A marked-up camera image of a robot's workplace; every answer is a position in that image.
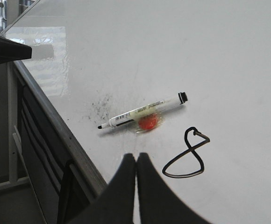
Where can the white whiteboard marker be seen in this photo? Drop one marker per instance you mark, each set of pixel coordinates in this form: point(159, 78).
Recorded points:
point(143, 111)

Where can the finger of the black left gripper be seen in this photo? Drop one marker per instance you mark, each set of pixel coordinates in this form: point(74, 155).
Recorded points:
point(13, 51)

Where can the red round magnet taped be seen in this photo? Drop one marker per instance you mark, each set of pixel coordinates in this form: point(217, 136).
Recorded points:
point(149, 122)

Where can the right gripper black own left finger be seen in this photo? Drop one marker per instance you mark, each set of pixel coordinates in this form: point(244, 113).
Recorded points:
point(116, 203)

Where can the grey metal table frame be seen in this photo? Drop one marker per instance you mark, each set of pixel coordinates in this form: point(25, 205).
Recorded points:
point(18, 175)

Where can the grey aluminium whiteboard frame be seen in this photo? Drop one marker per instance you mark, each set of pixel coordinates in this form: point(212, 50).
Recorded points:
point(93, 177)

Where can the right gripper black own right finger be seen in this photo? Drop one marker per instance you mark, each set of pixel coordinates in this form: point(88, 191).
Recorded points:
point(157, 202)

